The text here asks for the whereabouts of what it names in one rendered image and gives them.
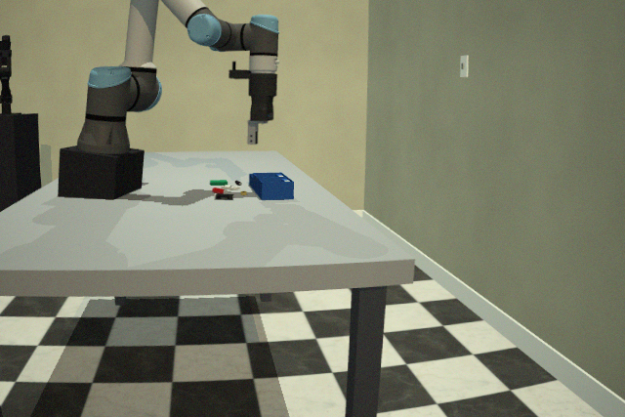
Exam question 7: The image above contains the blue rack of bins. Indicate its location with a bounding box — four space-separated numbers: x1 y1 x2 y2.
249 173 294 200

